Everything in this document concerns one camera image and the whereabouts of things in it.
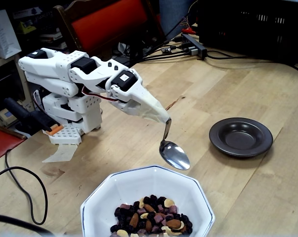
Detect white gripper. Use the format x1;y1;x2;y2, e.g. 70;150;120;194
105;69;170;123

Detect bent metal spoon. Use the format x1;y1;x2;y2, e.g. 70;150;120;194
159;118;191;171

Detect white octagonal bowl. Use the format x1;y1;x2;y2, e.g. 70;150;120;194
80;164;216;237

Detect brown round plate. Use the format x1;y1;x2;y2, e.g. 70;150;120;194
209;117;274;158

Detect beige masking tape wrap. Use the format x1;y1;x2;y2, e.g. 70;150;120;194
125;88;170;123

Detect grey usb hub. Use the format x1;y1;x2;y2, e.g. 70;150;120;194
180;33;208;60

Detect red cushioned wooden chair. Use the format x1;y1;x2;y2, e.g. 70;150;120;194
0;123;27;165
52;0;166;60

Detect beige masking tape scrap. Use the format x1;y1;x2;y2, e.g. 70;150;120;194
42;144;78;163

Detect blue grey panel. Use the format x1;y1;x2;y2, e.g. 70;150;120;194
158;0;199;41

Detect black clamp with orange pad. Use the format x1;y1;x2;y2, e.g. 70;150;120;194
3;97;65;136

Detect stack of books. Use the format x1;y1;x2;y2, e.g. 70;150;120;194
39;27;67;50

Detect trail mix heap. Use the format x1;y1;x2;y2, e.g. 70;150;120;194
110;194;193;237

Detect black plastic crate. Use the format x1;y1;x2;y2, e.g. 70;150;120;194
197;0;298;66

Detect beige handheld meter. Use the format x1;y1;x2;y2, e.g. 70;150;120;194
0;108;17;128

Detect yellow black small box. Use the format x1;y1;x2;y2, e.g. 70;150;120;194
19;21;37;34

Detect dark printed box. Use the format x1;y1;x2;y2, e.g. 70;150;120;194
12;6;43;20

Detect cream wooden shelf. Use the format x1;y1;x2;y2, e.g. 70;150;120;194
0;53;31;112

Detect white cardboard box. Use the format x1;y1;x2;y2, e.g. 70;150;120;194
0;9;22;60

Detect black metal post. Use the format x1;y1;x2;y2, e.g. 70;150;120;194
128;37;147;68

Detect black usb cable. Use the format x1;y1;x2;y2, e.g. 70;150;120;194
142;36;183;59
138;48;193;62
169;43;190;50

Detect multicoloured wire bundle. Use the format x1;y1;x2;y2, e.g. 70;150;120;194
179;15;192;28

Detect thin black cable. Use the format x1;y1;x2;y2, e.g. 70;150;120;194
0;148;48;225

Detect thick black cable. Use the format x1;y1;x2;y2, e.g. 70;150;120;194
0;213;54;237

